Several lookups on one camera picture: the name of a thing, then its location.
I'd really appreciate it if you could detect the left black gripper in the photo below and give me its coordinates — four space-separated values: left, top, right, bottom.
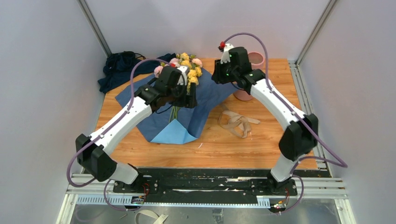
167 81 197 108

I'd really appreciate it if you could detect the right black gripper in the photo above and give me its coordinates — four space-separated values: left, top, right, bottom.
211 57 239 85

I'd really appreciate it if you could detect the pink cylindrical vase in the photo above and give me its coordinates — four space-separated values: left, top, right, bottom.
233 51 266 102

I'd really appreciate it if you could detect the flower bouquet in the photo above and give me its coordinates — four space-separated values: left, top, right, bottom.
154 52 203 122

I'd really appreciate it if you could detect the blue wrapping paper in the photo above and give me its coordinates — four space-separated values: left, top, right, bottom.
115 67 239 145

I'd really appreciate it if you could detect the tan ribbon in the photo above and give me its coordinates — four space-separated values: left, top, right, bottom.
217 103 261 139

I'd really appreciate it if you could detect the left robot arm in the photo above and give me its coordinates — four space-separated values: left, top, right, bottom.
73 66 196 193

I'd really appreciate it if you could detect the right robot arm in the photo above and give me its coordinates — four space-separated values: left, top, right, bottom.
212 43 318 195

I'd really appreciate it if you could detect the dark navy cloth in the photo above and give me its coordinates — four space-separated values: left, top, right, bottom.
98 51 176 93

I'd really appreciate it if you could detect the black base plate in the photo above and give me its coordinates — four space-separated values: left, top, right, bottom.
113 168 297 204

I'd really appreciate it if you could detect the white flat ribbon cable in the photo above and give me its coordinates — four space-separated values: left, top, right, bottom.
134 210 170 224

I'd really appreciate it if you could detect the aluminium rail frame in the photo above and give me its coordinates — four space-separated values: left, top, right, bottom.
57 176 356 224

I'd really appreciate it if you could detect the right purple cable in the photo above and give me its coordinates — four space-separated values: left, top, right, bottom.
222 32 348 215

